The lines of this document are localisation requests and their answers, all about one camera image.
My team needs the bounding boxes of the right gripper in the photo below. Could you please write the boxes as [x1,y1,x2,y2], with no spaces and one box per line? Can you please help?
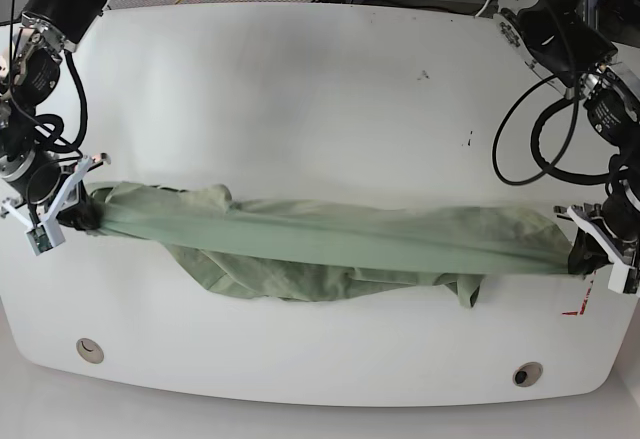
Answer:
[1,151,110,231]

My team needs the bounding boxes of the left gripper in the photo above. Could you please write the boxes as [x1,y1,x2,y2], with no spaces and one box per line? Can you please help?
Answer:
[567,192,639,276]

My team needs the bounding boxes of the green t-shirt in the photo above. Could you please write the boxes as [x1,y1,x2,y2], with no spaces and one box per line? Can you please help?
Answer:
[89,182,572,308]

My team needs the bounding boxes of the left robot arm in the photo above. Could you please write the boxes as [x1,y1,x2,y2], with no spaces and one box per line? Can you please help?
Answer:
[494,0,639,281]

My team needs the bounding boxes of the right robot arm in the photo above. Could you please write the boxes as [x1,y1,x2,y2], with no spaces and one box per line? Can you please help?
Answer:
[1,0,110,224]

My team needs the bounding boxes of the red tape rectangle marking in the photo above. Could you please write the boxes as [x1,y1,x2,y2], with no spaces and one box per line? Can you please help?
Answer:
[561,273,597,317]

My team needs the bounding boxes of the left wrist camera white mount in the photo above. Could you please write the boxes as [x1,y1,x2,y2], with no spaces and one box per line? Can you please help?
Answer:
[567,206,639,296]

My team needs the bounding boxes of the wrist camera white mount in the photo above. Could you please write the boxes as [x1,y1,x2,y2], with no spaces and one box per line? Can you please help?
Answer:
[1,156,103,256]
[567,206,639,296]

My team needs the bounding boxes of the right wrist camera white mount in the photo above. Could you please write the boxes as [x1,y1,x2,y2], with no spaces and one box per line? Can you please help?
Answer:
[1,156,103,256]

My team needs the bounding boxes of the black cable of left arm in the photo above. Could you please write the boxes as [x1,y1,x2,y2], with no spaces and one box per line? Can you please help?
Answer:
[492,76,616,186]

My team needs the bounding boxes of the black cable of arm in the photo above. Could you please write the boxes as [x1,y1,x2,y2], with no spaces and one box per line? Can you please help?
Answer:
[7,0,90,158]
[492,76,616,186]

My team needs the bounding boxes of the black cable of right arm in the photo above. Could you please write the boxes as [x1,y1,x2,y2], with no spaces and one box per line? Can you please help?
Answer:
[7,0,90,158]

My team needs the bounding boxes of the right table cable grommet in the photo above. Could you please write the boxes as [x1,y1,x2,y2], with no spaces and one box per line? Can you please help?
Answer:
[512,362,544,388]

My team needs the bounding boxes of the table cable grommet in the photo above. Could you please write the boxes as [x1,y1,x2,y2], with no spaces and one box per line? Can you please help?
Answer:
[512,362,544,388]
[76,338,104,365]

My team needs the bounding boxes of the left table cable grommet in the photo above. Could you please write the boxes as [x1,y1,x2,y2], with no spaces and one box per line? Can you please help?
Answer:
[76,338,104,365]

